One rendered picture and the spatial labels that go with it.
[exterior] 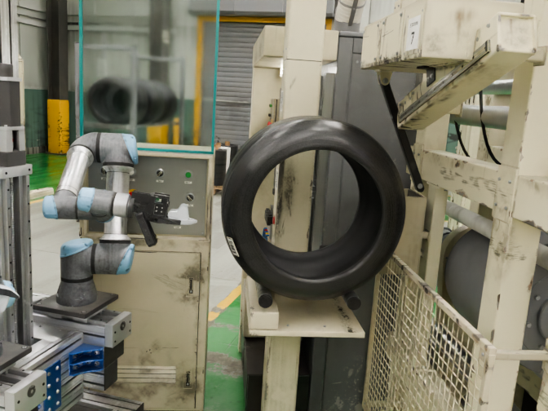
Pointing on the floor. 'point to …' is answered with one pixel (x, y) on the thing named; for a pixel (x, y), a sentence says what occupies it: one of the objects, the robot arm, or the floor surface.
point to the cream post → (294, 182)
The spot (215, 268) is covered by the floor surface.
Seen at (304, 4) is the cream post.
